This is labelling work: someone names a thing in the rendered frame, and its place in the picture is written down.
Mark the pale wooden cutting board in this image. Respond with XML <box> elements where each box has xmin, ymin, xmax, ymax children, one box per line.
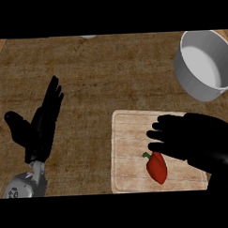
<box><xmin>107</xmin><ymin>105</ymin><xmax>209</xmax><ymax>195</ymax></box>

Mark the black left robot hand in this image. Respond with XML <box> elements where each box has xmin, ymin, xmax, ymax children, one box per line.
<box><xmin>2</xmin><ymin>75</ymin><xmax>68</xmax><ymax>166</ymax></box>

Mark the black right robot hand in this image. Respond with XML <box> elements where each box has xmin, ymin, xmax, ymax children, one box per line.
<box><xmin>145</xmin><ymin>111</ymin><xmax>228</xmax><ymax>193</ymax></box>

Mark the red bell pepper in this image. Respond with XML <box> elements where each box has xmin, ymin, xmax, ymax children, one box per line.
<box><xmin>142</xmin><ymin>150</ymin><xmax>169</xmax><ymax>186</ymax></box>

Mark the grey metal pot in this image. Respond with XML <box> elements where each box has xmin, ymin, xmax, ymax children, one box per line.
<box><xmin>172</xmin><ymin>29</ymin><xmax>228</xmax><ymax>104</ymax></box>

